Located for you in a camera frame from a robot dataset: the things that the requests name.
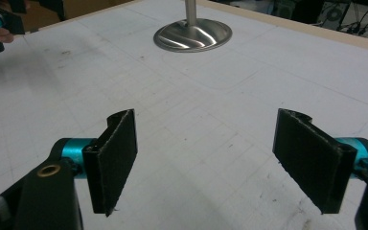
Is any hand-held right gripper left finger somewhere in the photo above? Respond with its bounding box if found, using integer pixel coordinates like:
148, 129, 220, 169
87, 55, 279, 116
60, 108, 139, 218

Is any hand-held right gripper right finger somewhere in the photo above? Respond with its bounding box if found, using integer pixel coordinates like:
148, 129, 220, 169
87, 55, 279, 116
271, 107, 368, 215

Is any steel stand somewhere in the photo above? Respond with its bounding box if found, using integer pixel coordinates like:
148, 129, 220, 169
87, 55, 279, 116
152, 0, 234, 54

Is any white grid mat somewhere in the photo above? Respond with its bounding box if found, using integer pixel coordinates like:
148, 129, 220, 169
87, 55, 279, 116
0, 0, 368, 230

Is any black computer tower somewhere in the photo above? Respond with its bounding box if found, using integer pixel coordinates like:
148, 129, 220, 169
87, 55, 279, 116
317, 0, 354, 32

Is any black metal frame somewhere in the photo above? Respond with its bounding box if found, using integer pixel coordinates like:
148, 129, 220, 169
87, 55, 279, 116
37, 0, 67, 22

